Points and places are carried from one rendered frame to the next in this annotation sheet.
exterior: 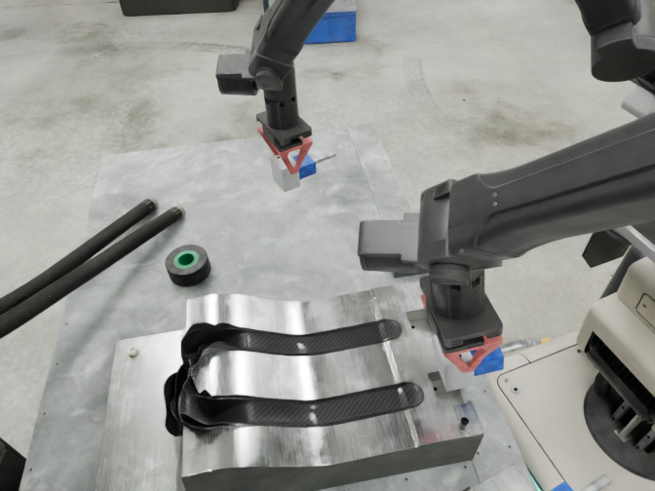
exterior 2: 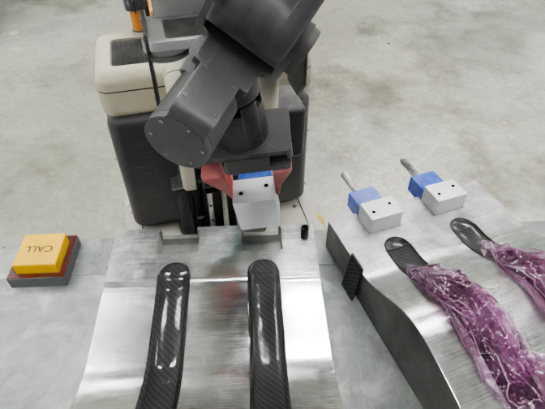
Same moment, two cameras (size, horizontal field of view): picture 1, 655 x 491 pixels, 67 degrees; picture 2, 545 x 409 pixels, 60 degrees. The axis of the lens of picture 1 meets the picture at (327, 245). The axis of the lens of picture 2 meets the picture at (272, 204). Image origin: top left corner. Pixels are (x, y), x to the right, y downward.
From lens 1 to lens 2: 41 cm
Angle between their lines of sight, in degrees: 57
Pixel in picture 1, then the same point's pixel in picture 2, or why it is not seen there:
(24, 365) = not seen: outside the picture
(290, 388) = (232, 397)
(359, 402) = (260, 325)
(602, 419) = not seen: hidden behind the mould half
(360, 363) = (211, 313)
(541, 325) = not seen: hidden behind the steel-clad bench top
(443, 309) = (256, 138)
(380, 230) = (199, 89)
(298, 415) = (269, 393)
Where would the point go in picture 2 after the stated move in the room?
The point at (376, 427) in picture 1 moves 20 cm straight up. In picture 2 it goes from (294, 309) to (302, 175)
